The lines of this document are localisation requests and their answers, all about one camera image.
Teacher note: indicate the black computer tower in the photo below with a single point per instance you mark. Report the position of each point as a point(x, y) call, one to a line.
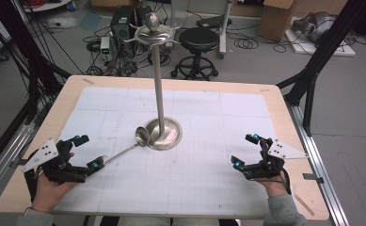
point(121, 22)

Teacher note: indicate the grey bag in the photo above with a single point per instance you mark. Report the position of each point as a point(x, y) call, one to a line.
point(315, 25)

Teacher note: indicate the person's left hand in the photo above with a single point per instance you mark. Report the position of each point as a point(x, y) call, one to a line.
point(47, 194)

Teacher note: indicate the black metal bracket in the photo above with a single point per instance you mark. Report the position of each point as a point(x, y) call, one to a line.
point(313, 178)
point(16, 162)

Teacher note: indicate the black flat device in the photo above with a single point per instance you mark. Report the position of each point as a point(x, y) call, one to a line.
point(212, 21)

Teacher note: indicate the person's right hand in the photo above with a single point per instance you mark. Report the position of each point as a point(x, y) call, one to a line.
point(274, 186)

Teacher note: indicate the white gridded mat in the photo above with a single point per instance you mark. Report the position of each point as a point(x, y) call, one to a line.
point(187, 175)

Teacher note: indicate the small bench power supply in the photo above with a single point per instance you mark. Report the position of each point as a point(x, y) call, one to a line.
point(105, 47)

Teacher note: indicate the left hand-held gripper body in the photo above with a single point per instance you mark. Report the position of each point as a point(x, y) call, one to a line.
point(53, 168)

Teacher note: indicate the aluminium rail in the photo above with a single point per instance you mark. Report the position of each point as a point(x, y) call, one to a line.
point(5, 157)
point(321, 169)

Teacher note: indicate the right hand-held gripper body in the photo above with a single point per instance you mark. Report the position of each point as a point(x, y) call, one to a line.
point(270, 164)

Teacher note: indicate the cardboard box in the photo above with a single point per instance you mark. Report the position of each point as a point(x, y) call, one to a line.
point(276, 19)

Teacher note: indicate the white floor board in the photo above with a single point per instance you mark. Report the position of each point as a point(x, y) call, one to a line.
point(334, 50)

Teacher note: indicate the white stand pole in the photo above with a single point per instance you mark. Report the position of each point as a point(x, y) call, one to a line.
point(224, 28)

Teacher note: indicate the black round stool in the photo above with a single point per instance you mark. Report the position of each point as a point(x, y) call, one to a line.
point(198, 40)

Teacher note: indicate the tall metal utensil stand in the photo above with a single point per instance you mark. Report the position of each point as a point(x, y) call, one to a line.
point(158, 94)

